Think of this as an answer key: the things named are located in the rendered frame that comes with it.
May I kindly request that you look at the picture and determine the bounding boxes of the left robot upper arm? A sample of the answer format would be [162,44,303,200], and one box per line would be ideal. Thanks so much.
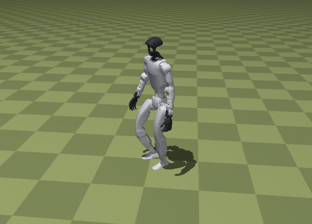
[160,62,175,94]

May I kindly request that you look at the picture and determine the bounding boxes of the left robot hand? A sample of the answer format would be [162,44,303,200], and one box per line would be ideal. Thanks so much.
[160,110,173,132]

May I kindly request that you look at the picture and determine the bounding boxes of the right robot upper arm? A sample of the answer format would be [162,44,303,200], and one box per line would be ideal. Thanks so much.
[141,56,149,81]

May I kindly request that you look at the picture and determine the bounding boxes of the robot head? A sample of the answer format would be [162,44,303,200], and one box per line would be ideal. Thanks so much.
[145,37,164,61]

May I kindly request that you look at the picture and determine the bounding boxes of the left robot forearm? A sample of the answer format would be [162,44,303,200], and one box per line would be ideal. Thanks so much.
[166,87,175,115]

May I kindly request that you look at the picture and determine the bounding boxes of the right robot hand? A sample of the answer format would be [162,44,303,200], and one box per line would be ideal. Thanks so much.
[129,91,139,110]

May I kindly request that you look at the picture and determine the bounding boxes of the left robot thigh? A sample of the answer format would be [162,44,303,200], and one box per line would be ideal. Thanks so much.
[153,103,166,144]

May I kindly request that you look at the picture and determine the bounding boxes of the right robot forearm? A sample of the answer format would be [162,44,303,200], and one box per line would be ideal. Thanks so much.
[135,78,147,96]

